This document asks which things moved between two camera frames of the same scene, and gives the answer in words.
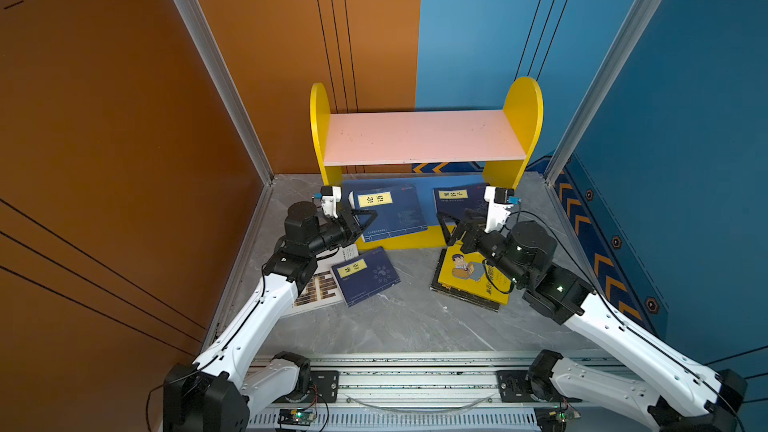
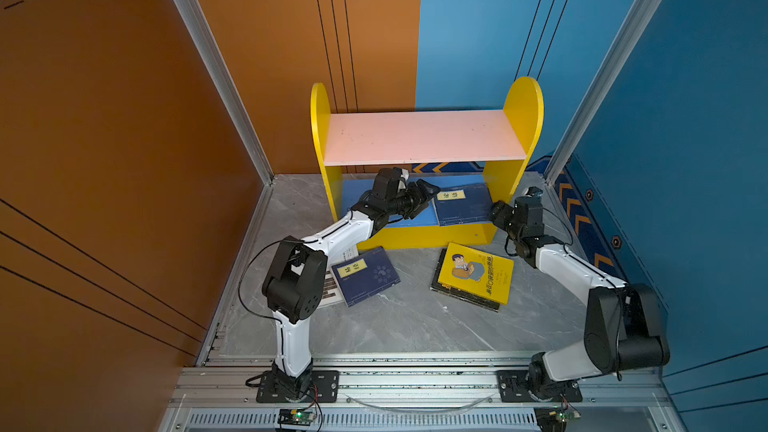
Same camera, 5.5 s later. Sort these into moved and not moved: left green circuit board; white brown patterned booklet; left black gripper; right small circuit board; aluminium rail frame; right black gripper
Moved: right black gripper; left black gripper
Not moved: right small circuit board; aluminium rail frame; white brown patterned booklet; left green circuit board
